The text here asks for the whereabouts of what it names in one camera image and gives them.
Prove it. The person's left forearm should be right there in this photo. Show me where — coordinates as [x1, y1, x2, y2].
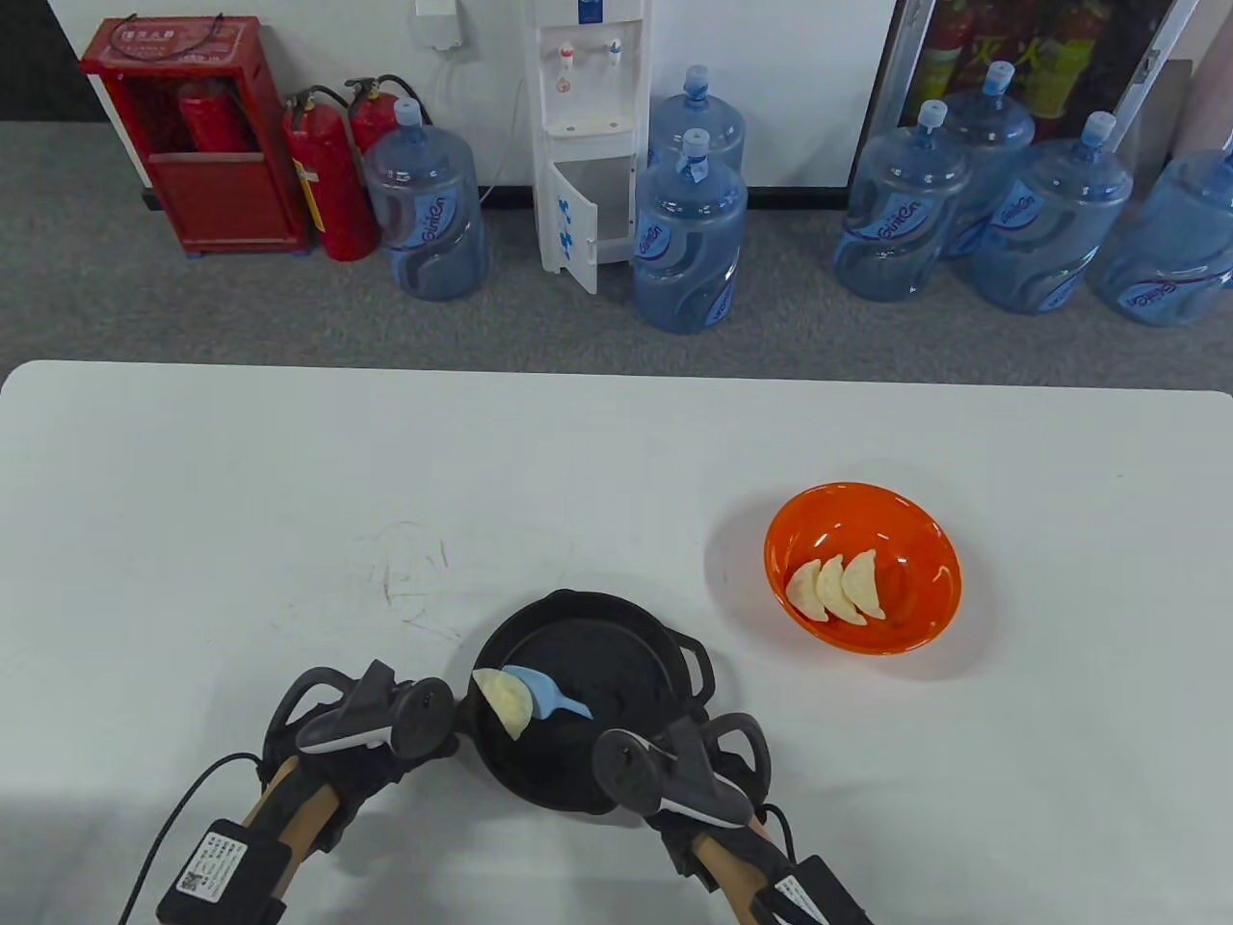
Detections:
[241, 756, 338, 859]

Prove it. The red fire extinguisher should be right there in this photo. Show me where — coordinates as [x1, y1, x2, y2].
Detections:
[175, 79, 242, 155]
[282, 85, 379, 263]
[345, 75, 434, 160]

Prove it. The person's right forearm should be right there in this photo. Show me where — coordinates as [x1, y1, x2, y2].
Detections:
[694, 836, 776, 921]

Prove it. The orange plastic bowl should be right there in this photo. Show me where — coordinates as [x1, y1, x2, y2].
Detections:
[764, 482, 963, 654]

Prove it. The fire safety poster board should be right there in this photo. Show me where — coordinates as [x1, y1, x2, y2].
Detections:
[848, 0, 1205, 189]

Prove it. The blue dessert shovel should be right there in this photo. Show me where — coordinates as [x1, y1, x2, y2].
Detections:
[503, 665, 592, 722]

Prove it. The red fire extinguisher cabinet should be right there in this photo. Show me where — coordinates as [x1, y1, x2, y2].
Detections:
[79, 14, 314, 256]

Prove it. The person's right hand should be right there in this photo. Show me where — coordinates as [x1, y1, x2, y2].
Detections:
[655, 718, 800, 883]

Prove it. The person's left hand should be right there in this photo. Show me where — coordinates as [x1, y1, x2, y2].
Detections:
[260, 674, 478, 854]

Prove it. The white water dispenser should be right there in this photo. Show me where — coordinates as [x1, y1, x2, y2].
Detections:
[532, 0, 654, 296]

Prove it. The pale yellow dumpling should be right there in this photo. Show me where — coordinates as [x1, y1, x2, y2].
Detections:
[816, 554, 863, 625]
[841, 549, 888, 621]
[472, 668, 534, 743]
[786, 559, 827, 622]

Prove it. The black frying pan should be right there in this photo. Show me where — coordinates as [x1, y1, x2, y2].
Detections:
[465, 590, 717, 815]

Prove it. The white wall adapter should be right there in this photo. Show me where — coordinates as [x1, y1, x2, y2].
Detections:
[414, 0, 465, 49]

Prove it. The row of blue water jugs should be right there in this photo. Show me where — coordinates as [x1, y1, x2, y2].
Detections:
[361, 60, 1233, 336]

